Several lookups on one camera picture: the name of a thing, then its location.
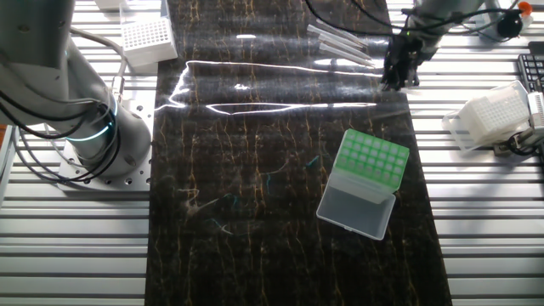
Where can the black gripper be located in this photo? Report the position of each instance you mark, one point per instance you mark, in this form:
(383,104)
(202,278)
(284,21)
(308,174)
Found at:
(406,57)

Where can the green pipette tip holder box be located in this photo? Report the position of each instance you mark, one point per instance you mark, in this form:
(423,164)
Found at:
(367,170)

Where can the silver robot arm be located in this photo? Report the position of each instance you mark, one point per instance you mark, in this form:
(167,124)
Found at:
(42,85)

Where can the white tip rack clear lid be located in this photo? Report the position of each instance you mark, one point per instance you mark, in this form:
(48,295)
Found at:
(493,112)

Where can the white tip rack left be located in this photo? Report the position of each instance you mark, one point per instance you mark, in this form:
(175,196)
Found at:
(149,40)

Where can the black keyboard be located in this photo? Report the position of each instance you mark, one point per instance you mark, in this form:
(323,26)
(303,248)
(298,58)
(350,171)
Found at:
(531,66)

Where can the orange capped small bottle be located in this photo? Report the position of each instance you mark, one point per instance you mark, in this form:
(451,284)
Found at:
(526,7)

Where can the black marble pattern mat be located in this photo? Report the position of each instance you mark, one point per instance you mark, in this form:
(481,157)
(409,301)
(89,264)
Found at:
(272,191)

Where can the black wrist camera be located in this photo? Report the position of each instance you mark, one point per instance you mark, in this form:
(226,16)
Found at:
(510,25)

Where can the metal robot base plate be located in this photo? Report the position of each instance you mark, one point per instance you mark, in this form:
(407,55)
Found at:
(140,127)

